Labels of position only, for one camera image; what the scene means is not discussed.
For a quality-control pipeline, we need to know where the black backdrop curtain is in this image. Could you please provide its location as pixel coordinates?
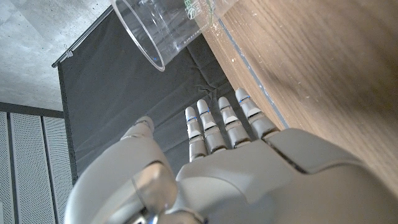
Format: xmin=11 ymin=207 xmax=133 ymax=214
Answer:
xmin=51 ymin=6 xmax=237 ymax=184

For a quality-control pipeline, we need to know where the black backdrop stand pole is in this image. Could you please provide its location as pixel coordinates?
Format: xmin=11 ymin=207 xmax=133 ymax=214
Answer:
xmin=51 ymin=4 xmax=114 ymax=68

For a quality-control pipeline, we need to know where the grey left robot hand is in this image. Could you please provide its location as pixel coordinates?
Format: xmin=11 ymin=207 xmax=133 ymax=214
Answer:
xmin=63 ymin=87 xmax=398 ymax=224

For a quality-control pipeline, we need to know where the clear plastic cup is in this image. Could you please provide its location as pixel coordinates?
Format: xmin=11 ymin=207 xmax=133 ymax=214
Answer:
xmin=110 ymin=0 xmax=240 ymax=72

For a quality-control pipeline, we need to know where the wooden table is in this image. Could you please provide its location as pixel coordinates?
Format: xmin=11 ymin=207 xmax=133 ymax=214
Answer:
xmin=216 ymin=17 xmax=290 ymax=129

